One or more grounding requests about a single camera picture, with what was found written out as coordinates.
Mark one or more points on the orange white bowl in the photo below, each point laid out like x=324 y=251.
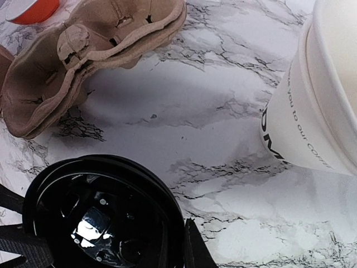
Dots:
x=28 y=12

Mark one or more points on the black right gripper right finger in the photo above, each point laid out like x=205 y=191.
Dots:
x=196 y=253

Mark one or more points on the stack of white paper cups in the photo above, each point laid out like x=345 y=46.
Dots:
x=308 y=121

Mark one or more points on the stacked cardboard cup carriers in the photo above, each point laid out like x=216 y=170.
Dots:
x=44 y=80

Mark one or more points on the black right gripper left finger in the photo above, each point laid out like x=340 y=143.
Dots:
x=33 y=251

